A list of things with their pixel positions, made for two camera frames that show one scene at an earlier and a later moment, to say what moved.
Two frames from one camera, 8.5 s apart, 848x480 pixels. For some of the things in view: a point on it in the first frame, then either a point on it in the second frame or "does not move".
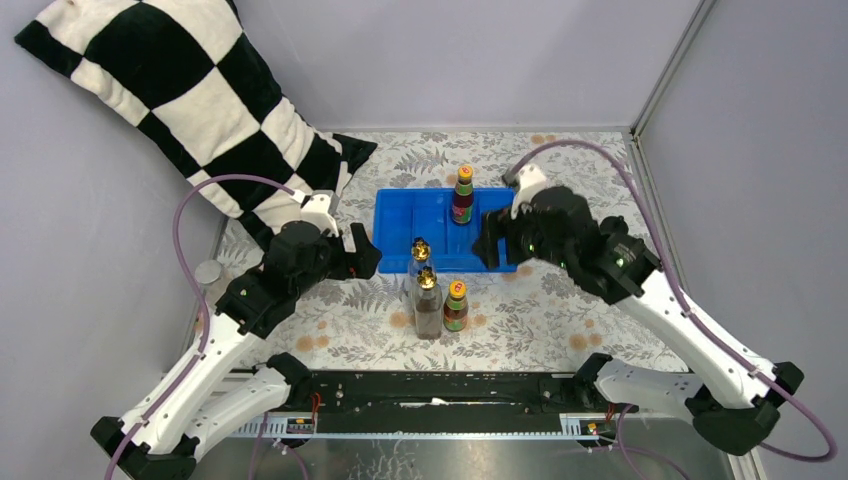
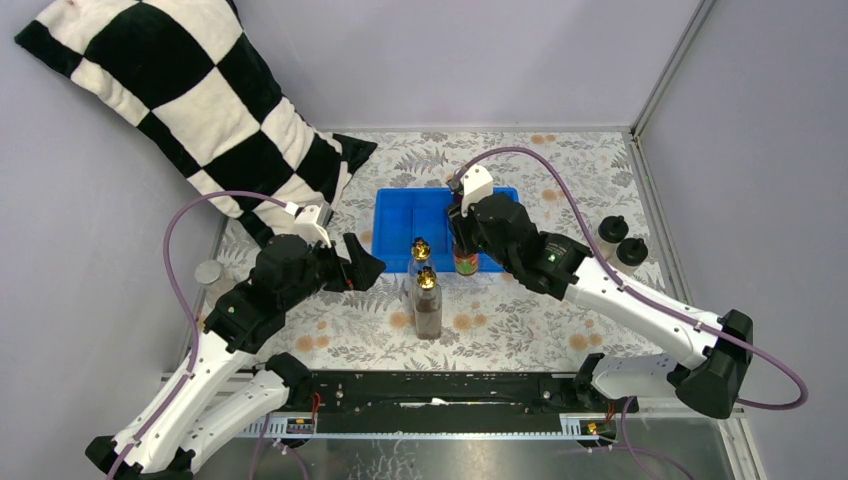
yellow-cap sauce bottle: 456,309 to 466,263
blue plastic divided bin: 404,215 does not move
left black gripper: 354,266 does not move
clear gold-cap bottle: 428,305 does not move
